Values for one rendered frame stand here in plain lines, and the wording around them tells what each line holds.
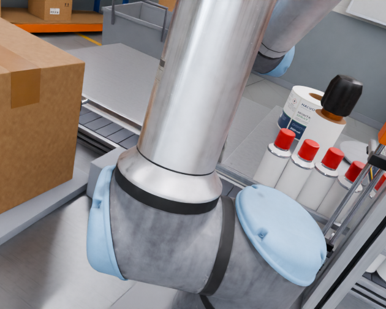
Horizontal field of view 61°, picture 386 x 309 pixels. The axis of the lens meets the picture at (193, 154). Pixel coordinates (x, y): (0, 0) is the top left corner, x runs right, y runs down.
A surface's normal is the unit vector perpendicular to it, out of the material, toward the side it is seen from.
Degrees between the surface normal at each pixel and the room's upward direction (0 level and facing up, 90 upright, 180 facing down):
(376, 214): 90
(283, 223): 10
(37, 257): 0
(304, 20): 138
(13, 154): 90
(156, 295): 2
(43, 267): 0
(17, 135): 90
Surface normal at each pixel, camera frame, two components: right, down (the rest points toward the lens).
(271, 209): 0.43, -0.76
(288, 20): -0.62, 0.74
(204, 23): -0.32, 0.24
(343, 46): -0.52, 0.31
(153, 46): -0.25, 0.50
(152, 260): 0.05, 0.36
